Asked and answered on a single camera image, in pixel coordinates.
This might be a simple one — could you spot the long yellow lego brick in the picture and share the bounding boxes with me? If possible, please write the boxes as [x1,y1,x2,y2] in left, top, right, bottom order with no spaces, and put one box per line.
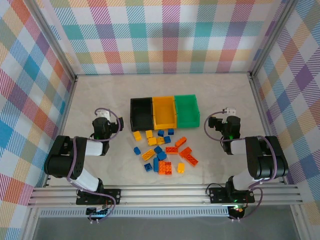
[141,148,155,161]

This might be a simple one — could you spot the black plastic bin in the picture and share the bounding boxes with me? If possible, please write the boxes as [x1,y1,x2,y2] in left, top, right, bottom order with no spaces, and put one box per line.
[129,97,155,132]

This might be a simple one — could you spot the green plastic bin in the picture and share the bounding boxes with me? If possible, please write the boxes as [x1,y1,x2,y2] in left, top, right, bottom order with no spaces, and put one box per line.
[174,93,201,129]

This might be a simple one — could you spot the yellow plastic bin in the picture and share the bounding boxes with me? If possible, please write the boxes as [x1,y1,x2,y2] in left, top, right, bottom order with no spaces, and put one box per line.
[151,95,178,131]

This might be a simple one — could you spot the black controller board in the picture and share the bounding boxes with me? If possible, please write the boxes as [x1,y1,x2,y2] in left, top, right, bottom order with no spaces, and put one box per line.
[86,206,111,218]

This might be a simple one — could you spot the controller board with orange part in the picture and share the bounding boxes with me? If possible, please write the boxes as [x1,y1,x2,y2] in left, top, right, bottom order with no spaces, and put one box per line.
[228,204,247,216]

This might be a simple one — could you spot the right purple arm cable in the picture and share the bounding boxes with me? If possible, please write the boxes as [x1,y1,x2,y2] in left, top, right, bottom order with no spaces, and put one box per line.
[204,111,278,222]

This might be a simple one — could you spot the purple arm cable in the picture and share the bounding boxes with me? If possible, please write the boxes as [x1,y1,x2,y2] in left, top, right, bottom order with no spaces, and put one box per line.
[204,111,278,222]
[66,107,125,223]

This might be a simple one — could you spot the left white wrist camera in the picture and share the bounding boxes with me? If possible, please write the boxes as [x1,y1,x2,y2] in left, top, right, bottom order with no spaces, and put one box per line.
[96,110,112,123]

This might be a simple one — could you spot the aluminium side rail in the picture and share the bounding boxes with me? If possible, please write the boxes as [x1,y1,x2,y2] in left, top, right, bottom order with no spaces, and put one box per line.
[247,72,288,186]

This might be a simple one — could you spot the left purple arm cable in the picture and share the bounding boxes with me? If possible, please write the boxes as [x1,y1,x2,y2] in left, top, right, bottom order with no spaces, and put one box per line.
[66,107,125,223]

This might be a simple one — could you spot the wide aluminium base rail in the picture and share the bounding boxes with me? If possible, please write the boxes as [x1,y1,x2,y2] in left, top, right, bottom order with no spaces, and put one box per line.
[26,183,305,208]

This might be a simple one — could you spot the grey slotted cable duct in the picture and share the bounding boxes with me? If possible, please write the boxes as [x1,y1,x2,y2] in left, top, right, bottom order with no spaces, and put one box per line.
[38,208,231,219]

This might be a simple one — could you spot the aluminium corner post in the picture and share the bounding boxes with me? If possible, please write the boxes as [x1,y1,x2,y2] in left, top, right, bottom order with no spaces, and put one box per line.
[29,0,78,80]
[248,0,300,79]

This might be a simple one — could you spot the aluminium lower frame leg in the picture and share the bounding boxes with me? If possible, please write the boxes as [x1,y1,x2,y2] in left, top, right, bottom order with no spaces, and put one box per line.
[289,204,307,240]
[21,207,41,240]

